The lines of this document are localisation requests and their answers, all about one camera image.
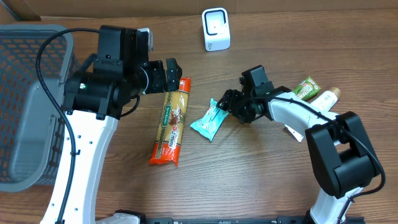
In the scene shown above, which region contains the grey plastic basket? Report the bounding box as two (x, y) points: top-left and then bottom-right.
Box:
(1, 24), (64, 192)

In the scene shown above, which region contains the white barcode scanner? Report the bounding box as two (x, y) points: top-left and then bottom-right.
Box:
(201, 7), (231, 52)

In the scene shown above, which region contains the teal snack packet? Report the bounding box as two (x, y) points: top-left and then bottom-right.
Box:
(190, 98), (229, 141)

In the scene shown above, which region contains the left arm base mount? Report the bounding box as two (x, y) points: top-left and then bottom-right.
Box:
(95, 210), (146, 224)

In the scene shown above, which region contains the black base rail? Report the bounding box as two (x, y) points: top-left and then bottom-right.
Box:
(93, 216), (364, 224)

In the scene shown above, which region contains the white Pantene tube gold cap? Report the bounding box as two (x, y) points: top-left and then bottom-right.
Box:
(285, 87), (341, 142)

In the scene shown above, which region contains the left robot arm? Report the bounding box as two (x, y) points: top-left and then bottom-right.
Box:
(42, 25), (182, 223)

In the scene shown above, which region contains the green snack packet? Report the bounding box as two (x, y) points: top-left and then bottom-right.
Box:
(292, 77), (321, 101)

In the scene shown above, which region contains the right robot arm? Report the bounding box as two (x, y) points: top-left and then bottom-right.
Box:
(217, 65), (386, 223)

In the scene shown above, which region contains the red spaghetti packet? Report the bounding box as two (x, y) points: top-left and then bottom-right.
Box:
(149, 77), (192, 166)

